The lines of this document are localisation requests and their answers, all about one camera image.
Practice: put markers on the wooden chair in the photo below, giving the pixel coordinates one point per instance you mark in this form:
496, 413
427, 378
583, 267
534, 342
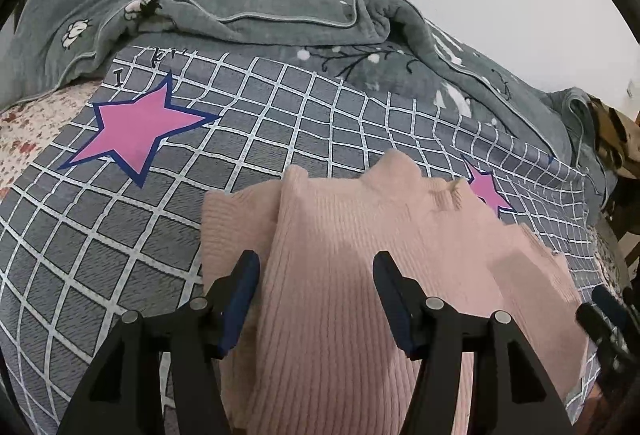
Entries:
625, 235

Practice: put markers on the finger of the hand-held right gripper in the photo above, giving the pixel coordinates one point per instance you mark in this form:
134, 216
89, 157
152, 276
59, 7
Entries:
610, 310
595, 330

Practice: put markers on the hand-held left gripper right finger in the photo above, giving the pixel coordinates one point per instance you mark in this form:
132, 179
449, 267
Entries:
395, 305

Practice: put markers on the brown coat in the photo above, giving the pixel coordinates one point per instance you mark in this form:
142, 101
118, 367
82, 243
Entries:
620, 130

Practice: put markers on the grey plush blanket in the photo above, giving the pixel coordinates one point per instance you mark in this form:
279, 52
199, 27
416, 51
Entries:
250, 0

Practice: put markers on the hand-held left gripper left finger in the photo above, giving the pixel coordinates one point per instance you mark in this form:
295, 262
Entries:
237, 305

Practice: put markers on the grey checked star sheet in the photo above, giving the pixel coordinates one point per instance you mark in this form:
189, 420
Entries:
240, 115

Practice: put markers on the white wall switch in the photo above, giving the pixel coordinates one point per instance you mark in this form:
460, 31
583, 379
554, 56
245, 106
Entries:
634, 89

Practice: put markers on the pink knit sweater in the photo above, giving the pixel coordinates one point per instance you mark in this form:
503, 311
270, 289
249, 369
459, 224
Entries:
325, 265

